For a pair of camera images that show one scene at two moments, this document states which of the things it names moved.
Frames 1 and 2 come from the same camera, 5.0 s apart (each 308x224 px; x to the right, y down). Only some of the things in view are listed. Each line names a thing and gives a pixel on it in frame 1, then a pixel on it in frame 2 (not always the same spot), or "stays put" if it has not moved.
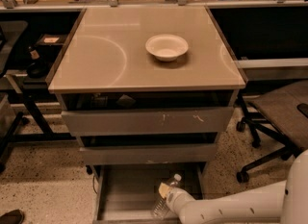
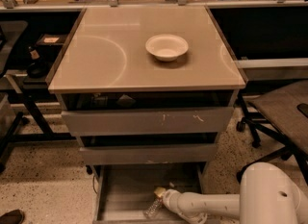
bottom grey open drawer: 126,192 stays put
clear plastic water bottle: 162,208 to 157,203
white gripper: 173,199 stays put
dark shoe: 12,216 stays put
